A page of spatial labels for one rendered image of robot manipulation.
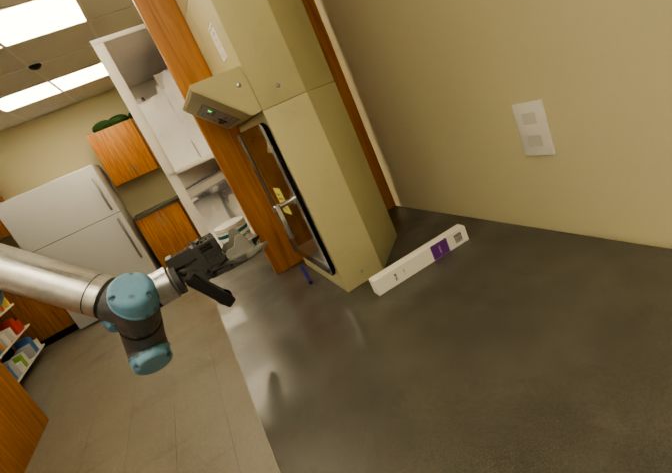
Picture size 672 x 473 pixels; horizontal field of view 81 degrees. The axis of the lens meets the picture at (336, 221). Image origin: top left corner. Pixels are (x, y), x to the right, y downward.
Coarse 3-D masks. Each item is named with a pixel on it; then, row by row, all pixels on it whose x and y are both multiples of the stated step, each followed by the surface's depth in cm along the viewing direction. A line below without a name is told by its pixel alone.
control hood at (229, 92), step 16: (208, 80) 79; (224, 80) 81; (240, 80) 82; (192, 96) 84; (208, 96) 80; (224, 96) 81; (240, 96) 82; (192, 112) 104; (224, 112) 90; (240, 112) 84; (256, 112) 84
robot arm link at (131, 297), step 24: (0, 264) 67; (24, 264) 67; (48, 264) 68; (72, 264) 71; (0, 288) 67; (24, 288) 66; (48, 288) 66; (72, 288) 66; (96, 288) 67; (120, 288) 65; (144, 288) 66; (96, 312) 67; (120, 312) 65; (144, 312) 66; (144, 336) 71
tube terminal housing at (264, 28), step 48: (192, 0) 89; (240, 0) 80; (288, 0) 91; (240, 48) 81; (288, 48) 85; (288, 96) 86; (336, 96) 103; (288, 144) 87; (336, 144) 95; (336, 192) 93; (336, 240) 95; (384, 240) 107
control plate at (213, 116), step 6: (204, 108) 92; (210, 108) 90; (198, 114) 103; (204, 114) 101; (210, 114) 98; (216, 114) 95; (222, 114) 93; (210, 120) 107; (216, 120) 104; (228, 120) 98; (234, 120) 95; (228, 126) 107
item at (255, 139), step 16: (256, 128) 91; (256, 144) 99; (272, 144) 87; (256, 160) 109; (272, 160) 93; (272, 176) 101; (288, 176) 89; (272, 192) 111; (288, 192) 95; (304, 208) 91; (304, 224) 97; (304, 240) 106; (304, 256) 117; (320, 256) 99
